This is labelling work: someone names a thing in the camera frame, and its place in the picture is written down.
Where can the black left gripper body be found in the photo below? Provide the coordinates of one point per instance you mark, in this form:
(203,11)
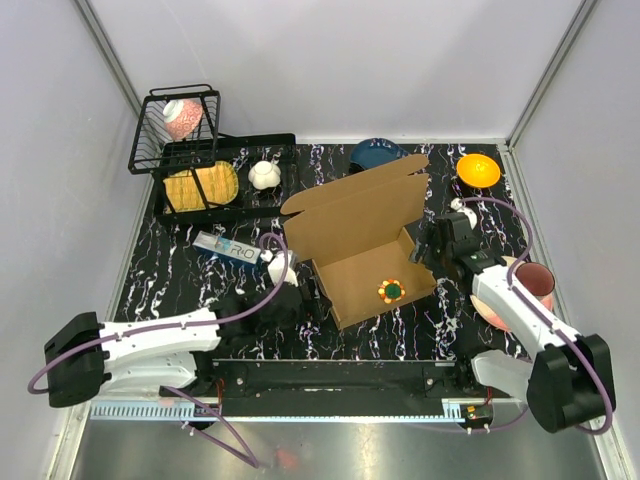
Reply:
(309,306)

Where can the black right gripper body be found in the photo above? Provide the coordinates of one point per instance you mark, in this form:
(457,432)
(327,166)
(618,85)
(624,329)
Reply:
(435,251)

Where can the orange flower toy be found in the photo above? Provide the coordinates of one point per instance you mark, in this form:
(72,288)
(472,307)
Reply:
(391,291)

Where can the brown cardboard box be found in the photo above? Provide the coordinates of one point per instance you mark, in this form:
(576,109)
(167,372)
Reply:
(353,232)

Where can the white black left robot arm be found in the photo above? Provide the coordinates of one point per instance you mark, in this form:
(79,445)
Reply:
(88,358)

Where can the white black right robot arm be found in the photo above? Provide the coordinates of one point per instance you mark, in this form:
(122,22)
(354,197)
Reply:
(568,379)

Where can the blue white small carton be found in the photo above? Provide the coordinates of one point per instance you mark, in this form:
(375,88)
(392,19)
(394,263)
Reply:
(243,252)

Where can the orange round bowl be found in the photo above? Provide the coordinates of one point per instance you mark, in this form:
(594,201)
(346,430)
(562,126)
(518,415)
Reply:
(478,171)

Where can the dark red cup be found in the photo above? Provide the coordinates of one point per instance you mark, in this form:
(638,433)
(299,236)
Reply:
(536,278)

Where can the silver blue toothpaste tube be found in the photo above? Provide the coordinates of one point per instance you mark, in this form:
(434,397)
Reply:
(212,243)

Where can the dark blue leaf dish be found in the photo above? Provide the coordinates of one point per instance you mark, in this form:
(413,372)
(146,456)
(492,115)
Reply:
(375,152)

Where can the white flower-shaped cup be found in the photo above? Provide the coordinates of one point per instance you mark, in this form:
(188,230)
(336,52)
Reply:
(264,175)

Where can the woven bamboo tray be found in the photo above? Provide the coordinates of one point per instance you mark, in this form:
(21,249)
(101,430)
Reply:
(201,188)

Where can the pink patterned ceramic bowl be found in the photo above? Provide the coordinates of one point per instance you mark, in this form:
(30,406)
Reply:
(181,117)

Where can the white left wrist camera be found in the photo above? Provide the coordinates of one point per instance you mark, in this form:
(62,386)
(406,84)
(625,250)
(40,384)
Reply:
(279,265)

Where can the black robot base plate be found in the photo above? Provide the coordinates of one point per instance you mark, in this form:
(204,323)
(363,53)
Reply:
(234,379)

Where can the black wire dish rack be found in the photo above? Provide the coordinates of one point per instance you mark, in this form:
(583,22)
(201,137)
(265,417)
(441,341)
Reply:
(155,153)

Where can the aluminium front rail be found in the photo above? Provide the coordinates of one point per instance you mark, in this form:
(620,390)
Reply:
(173,403)

